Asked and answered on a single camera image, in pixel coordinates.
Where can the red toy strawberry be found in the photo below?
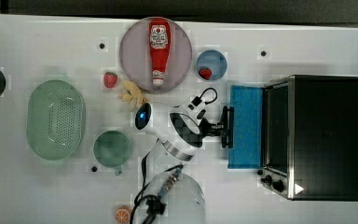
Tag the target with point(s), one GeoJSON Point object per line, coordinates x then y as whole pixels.
{"type": "Point", "coordinates": [109, 80]}

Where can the black silver toaster oven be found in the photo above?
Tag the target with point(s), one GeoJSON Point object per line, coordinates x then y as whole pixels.
{"type": "Point", "coordinates": [309, 146]}

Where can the yellow toy banana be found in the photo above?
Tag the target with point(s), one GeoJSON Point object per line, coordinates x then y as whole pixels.
{"type": "Point", "coordinates": [132, 95]}

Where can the orange slice toy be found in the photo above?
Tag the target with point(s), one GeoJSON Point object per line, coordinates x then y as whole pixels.
{"type": "Point", "coordinates": [123, 215]}

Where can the green cup with handle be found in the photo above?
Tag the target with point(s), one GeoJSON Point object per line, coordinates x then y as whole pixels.
{"type": "Point", "coordinates": [112, 149]}

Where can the blue glass oven door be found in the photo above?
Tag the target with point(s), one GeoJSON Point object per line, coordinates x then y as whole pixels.
{"type": "Point", "coordinates": [247, 127]}

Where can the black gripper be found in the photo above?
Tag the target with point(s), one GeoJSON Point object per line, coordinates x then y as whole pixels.
{"type": "Point", "coordinates": [212, 129]}

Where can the red strawberry in bowl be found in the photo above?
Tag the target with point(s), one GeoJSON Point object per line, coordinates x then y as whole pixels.
{"type": "Point", "coordinates": [205, 73]}

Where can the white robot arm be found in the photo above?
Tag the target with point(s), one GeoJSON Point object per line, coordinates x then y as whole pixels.
{"type": "Point", "coordinates": [168, 194]}

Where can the grey round plate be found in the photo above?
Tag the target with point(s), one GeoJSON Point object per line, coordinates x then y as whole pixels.
{"type": "Point", "coordinates": [136, 59]}

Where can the red ketchup bottle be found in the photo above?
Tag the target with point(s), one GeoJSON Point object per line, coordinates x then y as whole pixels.
{"type": "Point", "coordinates": [160, 45]}

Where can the green oval colander basket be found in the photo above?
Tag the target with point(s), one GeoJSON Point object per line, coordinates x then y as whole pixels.
{"type": "Point", "coordinates": [55, 120]}

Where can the blue small bowl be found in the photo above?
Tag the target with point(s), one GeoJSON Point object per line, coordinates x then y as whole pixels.
{"type": "Point", "coordinates": [214, 60]}

